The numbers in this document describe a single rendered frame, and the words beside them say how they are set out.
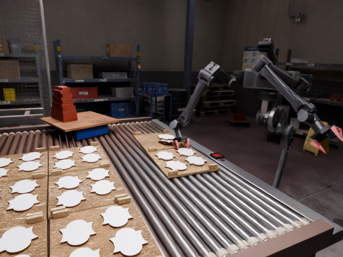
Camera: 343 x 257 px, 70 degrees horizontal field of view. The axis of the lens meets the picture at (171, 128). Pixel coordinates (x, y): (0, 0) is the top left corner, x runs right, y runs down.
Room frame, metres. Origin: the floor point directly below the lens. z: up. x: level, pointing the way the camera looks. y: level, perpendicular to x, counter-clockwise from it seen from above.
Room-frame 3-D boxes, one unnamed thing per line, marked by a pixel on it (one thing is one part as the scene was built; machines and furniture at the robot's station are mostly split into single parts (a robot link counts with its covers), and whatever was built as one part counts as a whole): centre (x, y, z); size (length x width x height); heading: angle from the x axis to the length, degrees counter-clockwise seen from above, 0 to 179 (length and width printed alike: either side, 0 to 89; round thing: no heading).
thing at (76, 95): (5.73, 2.14, 0.78); 0.66 x 0.45 x 0.28; 121
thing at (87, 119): (2.14, 0.83, 1.03); 0.50 x 0.50 x 0.02; 48
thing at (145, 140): (1.92, 0.10, 0.93); 0.41 x 0.35 x 0.02; 23
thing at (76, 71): (5.76, 2.15, 1.26); 0.49 x 0.38 x 0.34; 127
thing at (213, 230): (1.59, 0.17, 0.90); 1.95 x 0.05 x 0.05; 26
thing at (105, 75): (6.09, 1.47, 1.16); 0.60 x 0.40 x 0.15; 123
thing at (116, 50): (6.17, 1.35, 1.74); 0.50 x 0.38 x 0.32; 121
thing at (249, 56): (7.26, -2.20, 1.55); 0.61 x 0.02 x 0.91; 31
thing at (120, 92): (6.20, 1.28, 0.76); 0.50 x 0.36 x 0.24; 127
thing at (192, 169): (1.53, -0.07, 0.93); 0.41 x 0.35 x 0.02; 23
